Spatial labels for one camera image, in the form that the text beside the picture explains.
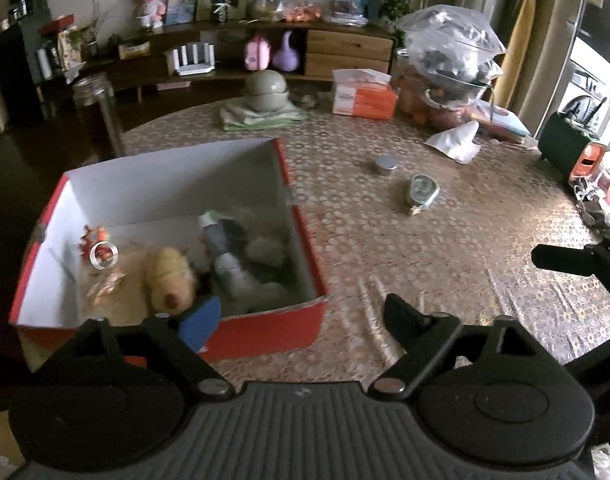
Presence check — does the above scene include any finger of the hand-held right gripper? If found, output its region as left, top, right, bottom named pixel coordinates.
left=531, top=237, right=610, bottom=311

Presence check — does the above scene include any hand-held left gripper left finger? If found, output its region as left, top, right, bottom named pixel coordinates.
left=30, top=296, right=234, bottom=404

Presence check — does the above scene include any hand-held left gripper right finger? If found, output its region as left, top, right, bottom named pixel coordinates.
left=368, top=293, right=568, bottom=401

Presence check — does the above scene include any tan hamster plush toy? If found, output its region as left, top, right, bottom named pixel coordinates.
left=144, top=246, right=200, bottom=316

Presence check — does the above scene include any wet wipes packet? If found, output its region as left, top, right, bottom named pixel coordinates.
left=212, top=250, right=266, bottom=306

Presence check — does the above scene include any red cardboard box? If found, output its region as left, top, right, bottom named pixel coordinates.
left=9, top=137, right=330, bottom=363

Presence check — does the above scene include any silver foil wrapper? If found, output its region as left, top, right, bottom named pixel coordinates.
left=87, top=270, right=128, bottom=306

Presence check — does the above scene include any tape roll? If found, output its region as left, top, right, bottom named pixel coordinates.
left=88, top=241, right=120, bottom=270

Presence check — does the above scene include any small orange candy wrapper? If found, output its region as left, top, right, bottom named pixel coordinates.
left=81, top=225, right=110, bottom=248

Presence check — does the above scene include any green oval case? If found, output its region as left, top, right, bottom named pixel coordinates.
left=406, top=174, right=440, bottom=216

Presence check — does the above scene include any stack of paper booklets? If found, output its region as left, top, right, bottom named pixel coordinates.
left=472, top=100, right=533, bottom=143

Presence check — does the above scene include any white paper pouch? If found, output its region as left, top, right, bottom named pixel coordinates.
left=425, top=120, right=482, bottom=164

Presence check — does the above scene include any washing machine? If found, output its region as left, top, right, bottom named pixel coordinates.
left=557, top=35, right=610, bottom=126

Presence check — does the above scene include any clear snack container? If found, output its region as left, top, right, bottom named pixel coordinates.
left=392, top=72, right=490, bottom=131

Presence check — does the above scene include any green folded cloth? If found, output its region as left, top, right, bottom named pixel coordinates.
left=220, top=100, right=306, bottom=132

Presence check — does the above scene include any orange tissue box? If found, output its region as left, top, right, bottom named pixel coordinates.
left=331, top=68, right=400, bottom=120

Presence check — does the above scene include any glass jar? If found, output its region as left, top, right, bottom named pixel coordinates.
left=72, top=72, right=126, bottom=158

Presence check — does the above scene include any yellow curtain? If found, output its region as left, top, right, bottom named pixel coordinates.
left=492, top=0, right=553, bottom=96

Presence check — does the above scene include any pile of clear plastic bags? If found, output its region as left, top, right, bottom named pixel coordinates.
left=396, top=5, right=506, bottom=98

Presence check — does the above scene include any grey-green lidded bowl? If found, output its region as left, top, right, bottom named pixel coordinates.
left=246, top=70, right=290, bottom=112

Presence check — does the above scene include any white router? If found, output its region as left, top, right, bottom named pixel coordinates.
left=165, top=44, right=216, bottom=77

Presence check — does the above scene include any pink toy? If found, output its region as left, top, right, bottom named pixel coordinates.
left=244, top=35, right=273, bottom=72

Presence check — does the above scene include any wooden television cabinet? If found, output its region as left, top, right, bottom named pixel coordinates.
left=35, top=20, right=398, bottom=103

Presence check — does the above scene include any small cardboard box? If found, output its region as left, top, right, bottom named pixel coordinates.
left=117, top=40, right=152, bottom=59

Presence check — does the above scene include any purple gourd toy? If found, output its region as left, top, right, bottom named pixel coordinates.
left=272, top=30, right=302, bottom=72

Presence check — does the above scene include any floral gift bag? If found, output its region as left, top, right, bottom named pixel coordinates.
left=57, top=27, right=83, bottom=76

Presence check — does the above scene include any dark side cabinet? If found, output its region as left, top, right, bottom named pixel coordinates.
left=0, top=22, right=60, bottom=126

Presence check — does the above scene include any small potted plant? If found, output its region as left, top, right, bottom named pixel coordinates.
left=205, top=0, right=246, bottom=23

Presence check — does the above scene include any pink plush pig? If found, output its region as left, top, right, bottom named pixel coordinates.
left=132, top=0, right=166, bottom=28

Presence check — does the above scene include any red flat box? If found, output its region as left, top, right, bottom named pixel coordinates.
left=39, top=14, right=78, bottom=36

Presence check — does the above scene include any black coffee machine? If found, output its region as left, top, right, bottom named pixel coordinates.
left=7, top=0, right=50, bottom=26

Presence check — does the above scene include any blue picture frame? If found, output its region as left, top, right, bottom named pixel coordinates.
left=165, top=0, right=200, bottom=26

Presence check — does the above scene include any wooden picture frame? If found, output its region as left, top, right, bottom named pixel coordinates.
left=197, top=0, right=248, bottom=21

